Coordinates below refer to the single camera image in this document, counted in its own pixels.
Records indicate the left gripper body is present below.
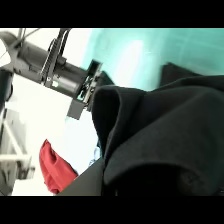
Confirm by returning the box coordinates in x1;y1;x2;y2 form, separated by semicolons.
76;59;104;110

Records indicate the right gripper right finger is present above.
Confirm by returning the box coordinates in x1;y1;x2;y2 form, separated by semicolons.
57;157;106;197

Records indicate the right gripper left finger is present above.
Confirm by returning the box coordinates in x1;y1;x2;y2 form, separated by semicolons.
66;97;87;121

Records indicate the black garment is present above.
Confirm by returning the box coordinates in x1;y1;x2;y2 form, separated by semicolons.
91;62;224;197

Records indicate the red garment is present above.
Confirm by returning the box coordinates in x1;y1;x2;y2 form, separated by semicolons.
38;138;80;196

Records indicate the silver frame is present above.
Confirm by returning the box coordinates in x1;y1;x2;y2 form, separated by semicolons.
0;108;36;197

